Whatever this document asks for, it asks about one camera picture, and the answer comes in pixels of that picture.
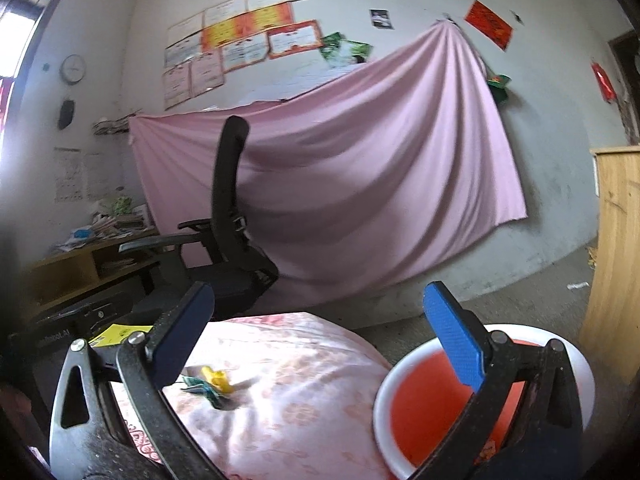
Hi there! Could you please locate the wooden desk shelf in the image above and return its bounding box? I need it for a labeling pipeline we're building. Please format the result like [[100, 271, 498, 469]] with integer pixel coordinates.
[[20, 228, 160, 322]]

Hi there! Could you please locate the yellow book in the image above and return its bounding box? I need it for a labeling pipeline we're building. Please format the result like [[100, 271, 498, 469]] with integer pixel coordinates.
[[89, 324, 152, 348]]

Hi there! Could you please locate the green crumpled wrapper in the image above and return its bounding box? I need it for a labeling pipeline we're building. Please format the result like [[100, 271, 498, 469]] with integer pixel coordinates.
[[181, 375, 233, 411]]

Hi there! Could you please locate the red white plastic basin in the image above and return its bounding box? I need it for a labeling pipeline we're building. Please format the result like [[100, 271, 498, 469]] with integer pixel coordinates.
[[373, 324, 596, 479]]

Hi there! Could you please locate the yellow plastic clip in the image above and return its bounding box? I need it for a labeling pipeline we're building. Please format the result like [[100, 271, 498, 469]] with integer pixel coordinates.
[[201, 365, 234, 396]]

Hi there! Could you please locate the wooden cabinet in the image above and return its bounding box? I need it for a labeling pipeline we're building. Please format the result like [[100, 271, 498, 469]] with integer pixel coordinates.
[[579, 146, 639, 384]]

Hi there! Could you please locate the stack of papers on desk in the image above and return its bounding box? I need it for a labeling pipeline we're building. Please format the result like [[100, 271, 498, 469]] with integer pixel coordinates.
[[51, 195, 153, 254]]

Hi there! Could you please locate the pink floral tablecloth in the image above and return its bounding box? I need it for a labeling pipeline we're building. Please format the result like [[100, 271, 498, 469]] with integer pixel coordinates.
[[109, 311, 402, 480]]

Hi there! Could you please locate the black office chair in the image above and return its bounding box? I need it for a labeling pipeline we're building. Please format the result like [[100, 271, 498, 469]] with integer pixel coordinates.
[[118, 116, 280, 321]]

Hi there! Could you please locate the red hanging ornament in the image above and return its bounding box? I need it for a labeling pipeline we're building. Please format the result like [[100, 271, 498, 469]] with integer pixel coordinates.
[[591, 62, 617, 103]]

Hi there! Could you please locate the round wall clock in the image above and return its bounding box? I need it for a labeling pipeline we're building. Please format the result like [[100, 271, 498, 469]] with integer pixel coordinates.
[[58, 54, 87, 86]]

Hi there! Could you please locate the pink hanging wall sheet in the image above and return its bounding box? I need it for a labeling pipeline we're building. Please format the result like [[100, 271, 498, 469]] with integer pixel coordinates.
[[128, 19, 528, 311]]

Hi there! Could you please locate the wall certificates cluster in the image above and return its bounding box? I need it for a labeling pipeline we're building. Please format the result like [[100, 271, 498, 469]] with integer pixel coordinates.
[[163, 0, 322, 110]]

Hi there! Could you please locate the green cap on wall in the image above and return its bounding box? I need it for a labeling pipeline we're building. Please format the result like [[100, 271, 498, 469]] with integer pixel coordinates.
[[487, 74, 511, 105]]

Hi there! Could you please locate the red paper wall poster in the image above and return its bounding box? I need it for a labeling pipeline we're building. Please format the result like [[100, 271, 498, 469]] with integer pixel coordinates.
[[465, 0, 513, 51]]

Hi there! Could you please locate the green photo on wall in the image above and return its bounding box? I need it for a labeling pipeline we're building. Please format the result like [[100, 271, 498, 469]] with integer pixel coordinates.
[[319, 32, 373, 67]]

